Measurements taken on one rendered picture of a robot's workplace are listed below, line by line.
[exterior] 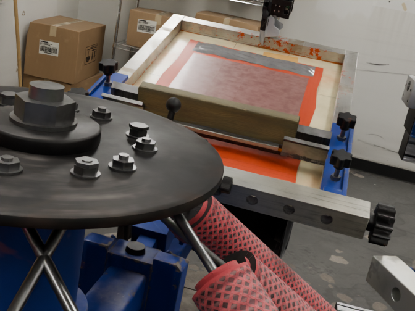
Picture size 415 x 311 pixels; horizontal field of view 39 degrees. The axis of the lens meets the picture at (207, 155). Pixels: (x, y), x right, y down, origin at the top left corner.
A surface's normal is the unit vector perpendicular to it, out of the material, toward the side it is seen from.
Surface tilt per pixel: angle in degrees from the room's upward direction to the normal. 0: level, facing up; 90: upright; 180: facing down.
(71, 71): 90
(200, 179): 0
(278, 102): 16
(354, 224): 106
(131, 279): 0
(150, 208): 0
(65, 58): 90
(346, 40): 90
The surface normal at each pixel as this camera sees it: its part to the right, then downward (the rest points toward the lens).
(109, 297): 0.18, -0.93
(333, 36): -0.22, 0.27
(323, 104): 0.11, -0.82
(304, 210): -0.26, 0.52
